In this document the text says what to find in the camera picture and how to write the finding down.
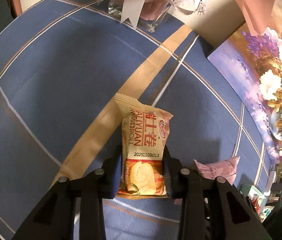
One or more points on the pink flower bouquet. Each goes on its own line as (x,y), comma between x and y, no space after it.
(251,0)

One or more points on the orange cake roll packet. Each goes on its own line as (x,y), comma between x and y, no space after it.
(141,140)

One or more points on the flower painting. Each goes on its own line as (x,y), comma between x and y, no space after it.
(268,80)

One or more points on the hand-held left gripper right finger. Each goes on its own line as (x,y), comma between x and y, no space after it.
(168,172)

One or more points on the pink snack packet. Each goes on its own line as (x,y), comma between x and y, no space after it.
(216,170)

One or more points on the brown wooden chair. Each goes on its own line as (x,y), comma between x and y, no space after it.
(14,2)

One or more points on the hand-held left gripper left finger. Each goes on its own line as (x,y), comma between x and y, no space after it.
(117,175)

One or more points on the shallow teal cardboard box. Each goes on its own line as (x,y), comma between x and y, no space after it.
(252,191)

